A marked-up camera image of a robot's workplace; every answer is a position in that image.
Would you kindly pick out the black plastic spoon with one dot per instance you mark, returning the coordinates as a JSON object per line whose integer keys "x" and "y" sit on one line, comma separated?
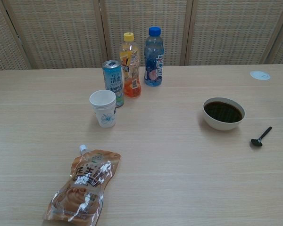
{"x": 256, "y": 142}

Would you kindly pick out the white cup of dark liquid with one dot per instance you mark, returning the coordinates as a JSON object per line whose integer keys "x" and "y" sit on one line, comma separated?
{"x": 222, "y": 113}

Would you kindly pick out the white paper cup blue flower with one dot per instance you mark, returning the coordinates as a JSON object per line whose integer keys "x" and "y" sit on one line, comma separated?
{"x": 105, "y": 116}

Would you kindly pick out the light blue drink can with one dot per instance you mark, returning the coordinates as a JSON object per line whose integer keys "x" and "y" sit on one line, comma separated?
{"x": 113, "y": 80}

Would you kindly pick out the yellow-capped orange drink bottle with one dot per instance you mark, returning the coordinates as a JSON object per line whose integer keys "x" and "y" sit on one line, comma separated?
{"x": 131, "y": 70}

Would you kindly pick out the blue-capped blue drink bottle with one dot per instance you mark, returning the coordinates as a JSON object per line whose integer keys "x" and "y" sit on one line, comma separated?
{"x": 153, "y": 66}

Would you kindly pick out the brown spout drink pouch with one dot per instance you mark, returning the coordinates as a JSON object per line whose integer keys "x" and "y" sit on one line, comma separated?
{"x": 85, "y": 186}

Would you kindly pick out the woven wooden folding screen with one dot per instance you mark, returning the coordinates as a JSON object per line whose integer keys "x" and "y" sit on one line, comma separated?
{"x": 61, "y": 33}

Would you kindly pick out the white round table grommet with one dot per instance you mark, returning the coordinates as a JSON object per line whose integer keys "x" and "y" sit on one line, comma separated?
{"x": 260, "y": 75}

